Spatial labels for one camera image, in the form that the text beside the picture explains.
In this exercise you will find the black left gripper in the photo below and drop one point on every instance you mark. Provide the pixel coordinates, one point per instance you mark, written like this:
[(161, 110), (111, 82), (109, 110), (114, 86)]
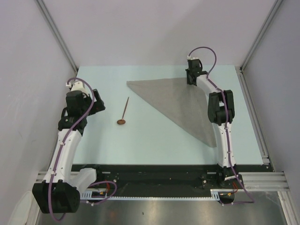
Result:
[(98, 106)]

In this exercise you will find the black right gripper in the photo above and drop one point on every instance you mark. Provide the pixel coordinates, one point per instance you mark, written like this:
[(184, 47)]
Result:
[(188, 72)]

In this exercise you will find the copper spoon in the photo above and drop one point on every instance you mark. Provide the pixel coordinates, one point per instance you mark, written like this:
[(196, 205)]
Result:
[(122, 120)]

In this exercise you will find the grey cloth napkin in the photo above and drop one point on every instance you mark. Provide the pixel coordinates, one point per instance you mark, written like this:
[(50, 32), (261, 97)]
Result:
[(185, 105)]

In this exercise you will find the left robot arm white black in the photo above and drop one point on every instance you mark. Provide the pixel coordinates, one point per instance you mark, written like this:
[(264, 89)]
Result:
[(59, 192)]

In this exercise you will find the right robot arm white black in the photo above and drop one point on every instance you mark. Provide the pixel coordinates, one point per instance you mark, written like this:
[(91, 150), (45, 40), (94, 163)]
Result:
[(221, 113)]

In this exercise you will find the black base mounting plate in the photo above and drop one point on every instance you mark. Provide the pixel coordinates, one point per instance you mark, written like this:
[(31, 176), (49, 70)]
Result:
[(160, 193)]

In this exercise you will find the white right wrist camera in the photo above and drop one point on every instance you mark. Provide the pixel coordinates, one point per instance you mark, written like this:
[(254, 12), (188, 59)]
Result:
[(192, 58)]

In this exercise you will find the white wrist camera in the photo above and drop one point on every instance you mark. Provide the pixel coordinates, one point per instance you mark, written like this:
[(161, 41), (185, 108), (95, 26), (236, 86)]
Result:
[(192, 58), (77, 85)]

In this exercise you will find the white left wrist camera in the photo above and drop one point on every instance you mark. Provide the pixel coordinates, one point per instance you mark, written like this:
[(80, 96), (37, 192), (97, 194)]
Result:
[(77, 85)]

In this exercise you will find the left aluminium corner post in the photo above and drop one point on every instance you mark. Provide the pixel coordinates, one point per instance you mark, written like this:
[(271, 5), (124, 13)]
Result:
[(56, 33)]

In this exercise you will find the aluminium corner post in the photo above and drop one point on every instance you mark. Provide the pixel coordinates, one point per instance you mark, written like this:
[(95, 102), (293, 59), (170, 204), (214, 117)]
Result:
[(264, 28), (56, 33)]

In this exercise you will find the right aluminium corner post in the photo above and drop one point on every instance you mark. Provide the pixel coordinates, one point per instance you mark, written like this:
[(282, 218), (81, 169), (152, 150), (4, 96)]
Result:
[(264, 28)]

